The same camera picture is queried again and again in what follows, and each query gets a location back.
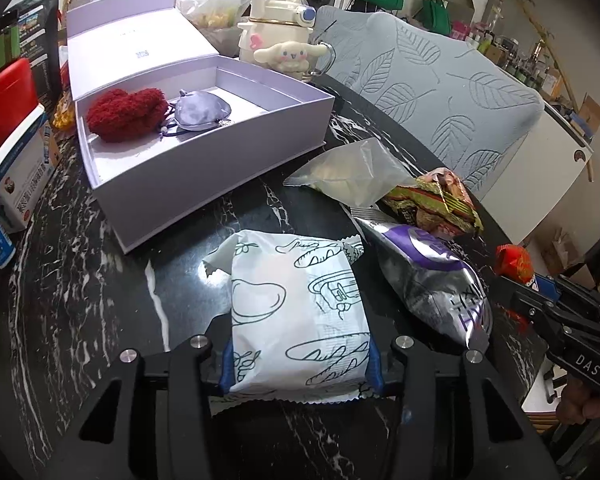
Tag white green-print snack packet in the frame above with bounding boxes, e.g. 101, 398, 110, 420
204, 230, 372, 403

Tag red orange snack packet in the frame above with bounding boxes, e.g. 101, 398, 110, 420
494, 244, 539, 290

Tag silver purple snack bag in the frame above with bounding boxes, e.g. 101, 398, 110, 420
350, 208, 493, 352

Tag green gold snack bag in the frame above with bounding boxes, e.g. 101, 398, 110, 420
381, 167, 483, 240

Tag clear bag white contents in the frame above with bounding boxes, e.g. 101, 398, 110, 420
284, 139, 416, 207

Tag lavender satin drawstring pouch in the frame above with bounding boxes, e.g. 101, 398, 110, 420
160, 90, 232, 136

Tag dark red fuzzy plush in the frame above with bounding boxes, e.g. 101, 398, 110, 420
85, 88, 169, 143

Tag person's right hand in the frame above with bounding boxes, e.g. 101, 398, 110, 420
556, 376, 600, 425

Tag lavender gift box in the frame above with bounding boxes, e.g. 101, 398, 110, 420
67, 0, 334, 252

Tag white blue medicine box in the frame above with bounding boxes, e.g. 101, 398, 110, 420
0, 104, 59, 234

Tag cream Cinnamoroll kettle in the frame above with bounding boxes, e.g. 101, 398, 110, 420
238, 0, 336, 81

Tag red lidded container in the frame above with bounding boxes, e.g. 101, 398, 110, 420
0, 58, 38, 146

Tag black display box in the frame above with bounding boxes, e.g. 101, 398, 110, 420
7, 0, 62, 114

